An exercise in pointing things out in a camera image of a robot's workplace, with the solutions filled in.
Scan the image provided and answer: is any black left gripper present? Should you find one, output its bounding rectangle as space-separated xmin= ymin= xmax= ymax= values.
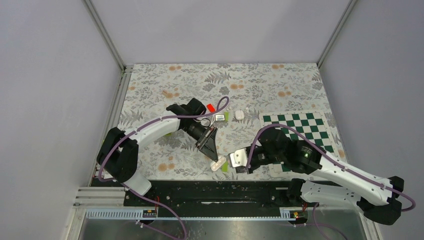
xmin=182 ymin=121 xmax=219 ymax=162

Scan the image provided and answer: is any white oval earbud charging case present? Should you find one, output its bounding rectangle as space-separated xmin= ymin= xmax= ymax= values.
xmin=210 ymin=156 xmax=227 ymax=172

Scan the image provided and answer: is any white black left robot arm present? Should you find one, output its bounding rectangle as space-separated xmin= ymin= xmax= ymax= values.
xmin=96 ymin=98 xmax=220 ymax=206

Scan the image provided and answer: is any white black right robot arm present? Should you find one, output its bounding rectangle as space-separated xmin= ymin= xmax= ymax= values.
xmin=231 ymin=124 xmax=404 ymax=226

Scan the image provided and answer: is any green toy brick lower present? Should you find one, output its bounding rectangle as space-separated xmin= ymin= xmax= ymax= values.
xmin=221 ymin=162 xmax=229 ymax=173

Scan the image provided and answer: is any red toy brick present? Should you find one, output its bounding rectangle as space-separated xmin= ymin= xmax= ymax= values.
xmin=206 ymin=104 xmax=216 ymax=113

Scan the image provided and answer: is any green white checkerboard mat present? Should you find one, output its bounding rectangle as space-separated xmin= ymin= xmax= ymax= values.
xmin=259 ymin=110 xmax=341 ymax=180

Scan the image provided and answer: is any floral patterned table mat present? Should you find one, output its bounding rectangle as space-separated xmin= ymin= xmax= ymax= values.
xmin=118 ymin=63 xmax=346 ymax=181

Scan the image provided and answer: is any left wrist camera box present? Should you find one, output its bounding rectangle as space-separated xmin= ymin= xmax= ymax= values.
xmin=214 ymin=114 xmax=226 ymax=122

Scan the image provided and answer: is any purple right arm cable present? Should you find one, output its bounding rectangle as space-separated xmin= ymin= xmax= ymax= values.
xmin=245 ymin=123 xmax=417 ymax=240

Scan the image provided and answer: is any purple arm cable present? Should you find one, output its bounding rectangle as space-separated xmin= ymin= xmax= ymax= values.
xmin=245 ymin=123 xmax=417 ymax=240
xmin=97 ymin=96 xmax=230 ymax=240

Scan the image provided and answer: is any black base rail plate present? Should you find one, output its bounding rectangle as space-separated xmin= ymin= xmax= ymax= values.
xmin=145 ymin=180 xmax=315 ymax=218

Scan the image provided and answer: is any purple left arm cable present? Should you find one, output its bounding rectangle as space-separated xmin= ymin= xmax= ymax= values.
xmin=97 ymin=96 xmax=230 ymax=240

